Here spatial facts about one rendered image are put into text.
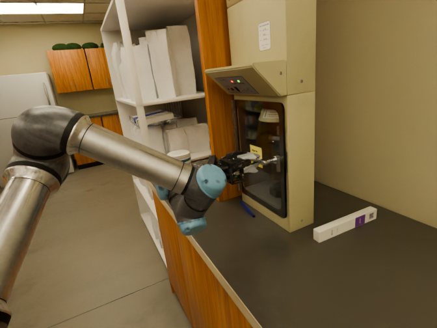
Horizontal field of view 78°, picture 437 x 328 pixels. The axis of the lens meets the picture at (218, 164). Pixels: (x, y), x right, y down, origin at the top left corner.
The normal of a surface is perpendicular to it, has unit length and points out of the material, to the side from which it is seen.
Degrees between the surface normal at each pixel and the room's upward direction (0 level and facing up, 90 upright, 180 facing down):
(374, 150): 90
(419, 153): 90
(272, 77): 90
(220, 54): 90
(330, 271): 0
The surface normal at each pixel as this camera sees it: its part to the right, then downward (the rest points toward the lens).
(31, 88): 0.45, 0.24
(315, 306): -0.10, -0.94
